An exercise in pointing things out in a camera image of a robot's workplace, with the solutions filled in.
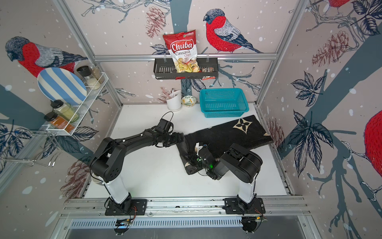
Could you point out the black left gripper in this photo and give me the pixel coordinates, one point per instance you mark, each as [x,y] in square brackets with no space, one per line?
[177,139]

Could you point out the black pillowcase with cream flowers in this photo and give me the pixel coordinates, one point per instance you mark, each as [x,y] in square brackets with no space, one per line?
[246,132]

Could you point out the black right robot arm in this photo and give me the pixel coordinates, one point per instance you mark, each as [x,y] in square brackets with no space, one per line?
[243,163]

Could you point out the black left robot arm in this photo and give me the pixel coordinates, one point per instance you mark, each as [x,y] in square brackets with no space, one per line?
[109,158]

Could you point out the white utensil cup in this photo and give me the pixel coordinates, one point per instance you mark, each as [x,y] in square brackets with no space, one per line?
[174,101]

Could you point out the small patterned bowl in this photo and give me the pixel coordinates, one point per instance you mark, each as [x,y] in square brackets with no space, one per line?
[188,101]

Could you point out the teal plastic basket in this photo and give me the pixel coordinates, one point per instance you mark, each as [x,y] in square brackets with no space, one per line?
[223,103]

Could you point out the purple mug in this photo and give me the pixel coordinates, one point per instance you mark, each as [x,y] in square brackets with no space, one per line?
[96,180]

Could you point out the red Chuba chips bag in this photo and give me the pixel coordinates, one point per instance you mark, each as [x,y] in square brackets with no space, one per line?
[183,49]

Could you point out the black-lid spice jar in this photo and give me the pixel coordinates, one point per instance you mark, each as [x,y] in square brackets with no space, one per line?
[91,81]

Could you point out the green spice jar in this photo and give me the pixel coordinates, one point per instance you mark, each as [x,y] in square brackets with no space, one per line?
[65,110]

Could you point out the orange spice jar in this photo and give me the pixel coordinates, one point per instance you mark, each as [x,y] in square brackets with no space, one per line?
[58,122]

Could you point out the blue striped plate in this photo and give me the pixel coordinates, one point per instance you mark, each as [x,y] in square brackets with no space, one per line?
[60,84]

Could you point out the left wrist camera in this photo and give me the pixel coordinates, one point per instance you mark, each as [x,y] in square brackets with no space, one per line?
[164,126]

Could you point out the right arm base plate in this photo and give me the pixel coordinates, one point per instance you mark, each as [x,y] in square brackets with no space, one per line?
[238,206]

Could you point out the black wall-mounted wire shelf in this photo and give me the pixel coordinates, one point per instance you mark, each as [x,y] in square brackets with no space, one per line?
[202,68]

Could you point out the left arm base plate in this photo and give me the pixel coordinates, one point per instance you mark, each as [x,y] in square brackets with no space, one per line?
[129,207]

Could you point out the white wire spice rack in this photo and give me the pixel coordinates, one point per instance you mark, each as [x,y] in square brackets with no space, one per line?
[81,110]

